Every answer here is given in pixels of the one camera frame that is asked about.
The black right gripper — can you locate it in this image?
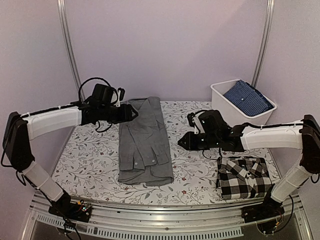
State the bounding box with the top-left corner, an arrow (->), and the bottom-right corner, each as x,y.
178,131 -> 220,151

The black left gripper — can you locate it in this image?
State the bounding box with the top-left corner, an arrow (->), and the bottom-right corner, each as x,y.
99,103 -> 138,125

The grey long sleeve shirt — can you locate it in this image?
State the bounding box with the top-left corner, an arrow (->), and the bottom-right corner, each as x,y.
118,96 -> 174,187

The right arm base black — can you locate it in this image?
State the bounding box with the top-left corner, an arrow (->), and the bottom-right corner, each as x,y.
241,195 -> 294,236

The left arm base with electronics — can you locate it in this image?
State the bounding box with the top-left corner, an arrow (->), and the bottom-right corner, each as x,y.
48,193 -> 92,223

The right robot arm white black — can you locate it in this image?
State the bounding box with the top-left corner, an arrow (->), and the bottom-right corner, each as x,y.
177,110 -> 320,218

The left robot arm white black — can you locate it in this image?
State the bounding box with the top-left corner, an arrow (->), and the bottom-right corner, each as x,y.
1,84 -> 138,217

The white plastic bin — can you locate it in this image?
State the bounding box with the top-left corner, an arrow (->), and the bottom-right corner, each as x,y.
210,79 -> 277,127

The black white plaid folded shirt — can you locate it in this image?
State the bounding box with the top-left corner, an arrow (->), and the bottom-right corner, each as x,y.
216,156 -> 273,200

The floral patterned table cloth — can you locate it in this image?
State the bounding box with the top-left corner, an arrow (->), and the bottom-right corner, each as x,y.
52,101 -> 280,206

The blue checked shirt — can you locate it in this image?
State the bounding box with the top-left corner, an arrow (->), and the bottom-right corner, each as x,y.
223,80 -> 274,117

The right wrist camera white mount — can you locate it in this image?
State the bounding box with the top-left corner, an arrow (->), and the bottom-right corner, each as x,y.
187,109 -> 227,136

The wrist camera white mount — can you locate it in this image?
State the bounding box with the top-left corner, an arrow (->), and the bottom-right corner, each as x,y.
187,109 -> 227,136
115,87 -> 125,107

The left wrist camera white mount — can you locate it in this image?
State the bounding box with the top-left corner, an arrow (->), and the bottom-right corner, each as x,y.
115,87 -> 125,107

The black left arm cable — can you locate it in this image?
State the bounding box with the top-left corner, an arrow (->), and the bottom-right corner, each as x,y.
77,77 -> 121,133

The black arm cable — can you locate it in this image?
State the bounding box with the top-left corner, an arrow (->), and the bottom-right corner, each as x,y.
77,77 -> 121,133
202,119 -> 320,226

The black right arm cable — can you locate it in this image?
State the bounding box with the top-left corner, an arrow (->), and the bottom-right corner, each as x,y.
202,119 -> 320,226

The aluminium front rail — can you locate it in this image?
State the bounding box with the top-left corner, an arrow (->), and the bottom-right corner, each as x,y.
21,193 -> 315,240

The left aluminium frame post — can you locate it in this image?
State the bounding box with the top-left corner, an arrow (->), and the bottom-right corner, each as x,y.
57,0 -> 81,89

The aluminium frame post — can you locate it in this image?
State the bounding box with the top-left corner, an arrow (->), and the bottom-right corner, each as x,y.
57,0 -> 81,89
251,0 -> 275,88

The right aluminium frame post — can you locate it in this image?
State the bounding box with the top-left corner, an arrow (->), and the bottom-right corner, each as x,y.
251,0 -> 275,88

